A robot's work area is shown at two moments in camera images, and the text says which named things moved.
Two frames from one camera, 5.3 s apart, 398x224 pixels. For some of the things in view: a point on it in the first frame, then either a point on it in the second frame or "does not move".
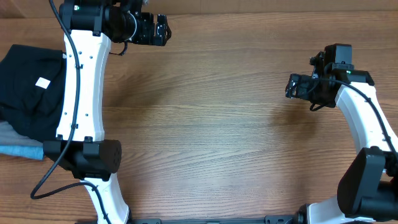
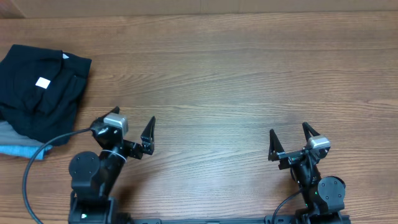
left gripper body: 145,35 -> 132,149
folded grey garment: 9,135 does not move
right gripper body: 296,85 -> 294,154
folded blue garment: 23,151 does not move
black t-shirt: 32,90 does not move
